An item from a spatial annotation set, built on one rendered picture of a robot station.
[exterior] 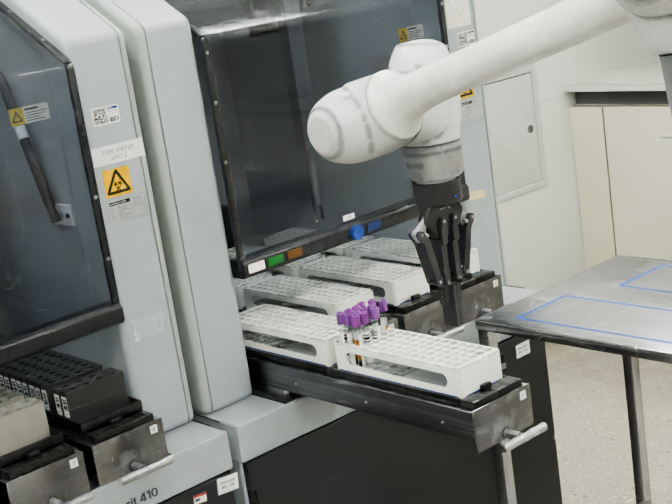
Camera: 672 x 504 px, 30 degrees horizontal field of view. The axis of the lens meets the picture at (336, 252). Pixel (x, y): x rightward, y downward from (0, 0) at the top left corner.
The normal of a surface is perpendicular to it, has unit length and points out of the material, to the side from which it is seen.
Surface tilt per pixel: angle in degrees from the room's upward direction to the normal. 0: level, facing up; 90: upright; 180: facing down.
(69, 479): 90
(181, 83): 90
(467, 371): 90
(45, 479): 90
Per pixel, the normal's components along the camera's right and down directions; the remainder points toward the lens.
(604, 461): -0.14, -0.96
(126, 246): 0.66, 0.09
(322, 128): -0.75, 0.32
